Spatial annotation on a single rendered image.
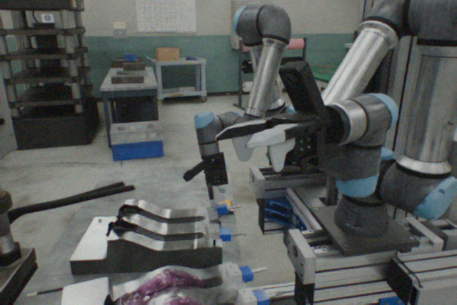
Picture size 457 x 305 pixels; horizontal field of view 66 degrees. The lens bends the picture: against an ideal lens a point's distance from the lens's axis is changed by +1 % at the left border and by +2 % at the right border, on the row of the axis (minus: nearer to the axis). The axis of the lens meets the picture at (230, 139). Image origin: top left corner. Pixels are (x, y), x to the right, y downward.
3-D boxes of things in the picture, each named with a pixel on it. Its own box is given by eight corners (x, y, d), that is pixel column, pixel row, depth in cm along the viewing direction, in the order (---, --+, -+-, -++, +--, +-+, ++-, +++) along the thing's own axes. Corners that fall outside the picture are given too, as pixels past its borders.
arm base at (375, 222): (369, 207, 111) (373, 178, 108) (400, 234, 97) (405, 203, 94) (325, 211, 108) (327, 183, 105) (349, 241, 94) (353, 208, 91)
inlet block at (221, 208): (242, 209, 135) (240, 196, 134) (243, 214, 130) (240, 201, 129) (208, 215, 134) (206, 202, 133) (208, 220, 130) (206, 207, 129)
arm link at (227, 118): (250, 133, 132) (228, 140, 125) (229, 126, 139) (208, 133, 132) (250, 113, 129) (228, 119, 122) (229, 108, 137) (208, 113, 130)
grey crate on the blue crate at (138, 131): (161, 131, 458) (160, 120, 453) (163, 141, 420) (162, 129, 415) (112, 134, 444) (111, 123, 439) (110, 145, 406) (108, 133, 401)
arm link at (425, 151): (396, 193, 98) (434, -19, 80) (455, 217, 87) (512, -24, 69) (371, 206, 91) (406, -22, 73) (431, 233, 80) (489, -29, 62)
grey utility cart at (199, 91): (200, 98, 748) (198, 53, 717) (207, 103, 702) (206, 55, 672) (149, 102, 710) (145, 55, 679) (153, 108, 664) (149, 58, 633)
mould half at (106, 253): (220, 226, 143) (220, 196, 139) (222, 268, 118) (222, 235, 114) (96, 230, 140) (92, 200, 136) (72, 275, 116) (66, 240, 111)
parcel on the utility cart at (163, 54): (176, 61, 699) (175, 47, 689) (180, 63, 670) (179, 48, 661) (156, 62, 684) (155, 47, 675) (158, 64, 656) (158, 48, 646)
